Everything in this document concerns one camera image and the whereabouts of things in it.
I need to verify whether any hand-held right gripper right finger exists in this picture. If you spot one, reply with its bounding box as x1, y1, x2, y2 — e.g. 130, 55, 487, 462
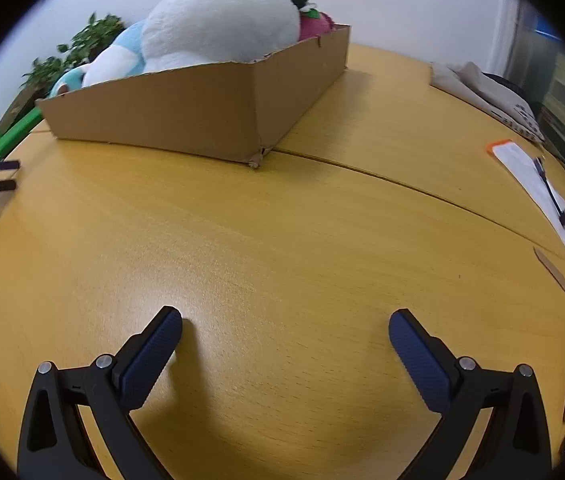
389, 309, 553, 480

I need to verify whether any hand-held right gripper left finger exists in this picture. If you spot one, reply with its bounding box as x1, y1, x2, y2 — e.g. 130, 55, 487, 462
16, 305, 183, 480

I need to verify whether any blue and white plush toy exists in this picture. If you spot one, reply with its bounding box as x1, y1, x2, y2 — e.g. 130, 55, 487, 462
50, 21, 150, 98

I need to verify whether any cardboard box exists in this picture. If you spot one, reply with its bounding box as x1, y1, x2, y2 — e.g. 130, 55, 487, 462
35, 24, 352, 167

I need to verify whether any cardboard piece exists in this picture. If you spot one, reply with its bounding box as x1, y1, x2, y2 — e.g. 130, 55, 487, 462
0, 85, 43, 133

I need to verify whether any green leafy plant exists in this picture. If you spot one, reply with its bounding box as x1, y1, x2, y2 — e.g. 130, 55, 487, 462
22, 12, 126, 96

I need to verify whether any white paper with orange edge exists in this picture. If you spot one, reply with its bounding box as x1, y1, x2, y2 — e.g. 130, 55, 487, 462
485, 140, 565, 257

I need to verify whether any large white plush toy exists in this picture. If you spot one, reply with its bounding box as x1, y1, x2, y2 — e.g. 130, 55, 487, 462
140, 0, 301, 73

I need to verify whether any grey folded cloth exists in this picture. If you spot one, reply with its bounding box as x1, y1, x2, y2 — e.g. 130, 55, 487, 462
430, 61, 546, 143

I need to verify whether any pink plush toy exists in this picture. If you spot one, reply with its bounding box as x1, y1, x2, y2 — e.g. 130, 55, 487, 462
297, 7, 337, 41

